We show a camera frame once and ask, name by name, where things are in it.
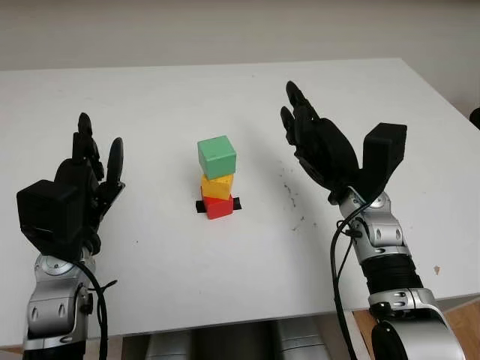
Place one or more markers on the dark robot waist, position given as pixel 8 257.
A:
pixel 236 343

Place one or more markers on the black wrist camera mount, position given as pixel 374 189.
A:
pixel 384 153
pixel 52 217

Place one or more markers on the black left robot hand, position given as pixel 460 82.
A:
pixel 108 176

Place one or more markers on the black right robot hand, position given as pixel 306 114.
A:
pixel 326 150

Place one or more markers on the black chair part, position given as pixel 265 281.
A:
pixel 475 119

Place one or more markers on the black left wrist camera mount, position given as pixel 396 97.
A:
pixel 52 217

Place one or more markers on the silver right robot leg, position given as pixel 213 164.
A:
pixel 300 341

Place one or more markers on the black tape strip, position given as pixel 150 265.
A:
pixel 237 204

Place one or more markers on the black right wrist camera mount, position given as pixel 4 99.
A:
pixel 384 153

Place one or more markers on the green cube block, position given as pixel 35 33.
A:
pixel 217 157

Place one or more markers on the red cube block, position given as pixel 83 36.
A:
pixel 219 209

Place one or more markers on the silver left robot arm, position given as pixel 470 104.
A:
pixel 52 300

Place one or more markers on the yellow cube block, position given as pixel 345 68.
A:
pixel 217 187

